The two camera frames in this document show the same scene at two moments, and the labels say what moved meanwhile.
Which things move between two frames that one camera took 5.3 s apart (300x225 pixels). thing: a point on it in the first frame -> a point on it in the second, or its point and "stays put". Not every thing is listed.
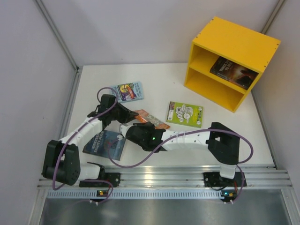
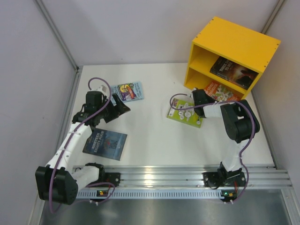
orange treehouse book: (144, 116) -> (220, 92)
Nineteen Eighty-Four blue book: (98, 146) stays put
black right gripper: (131, 132) -> (199, 112)
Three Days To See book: (237, 75) stays put
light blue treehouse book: (128, 92) stays put
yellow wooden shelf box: (251, 49) stays put
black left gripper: (125, 113) -> (112, 108)
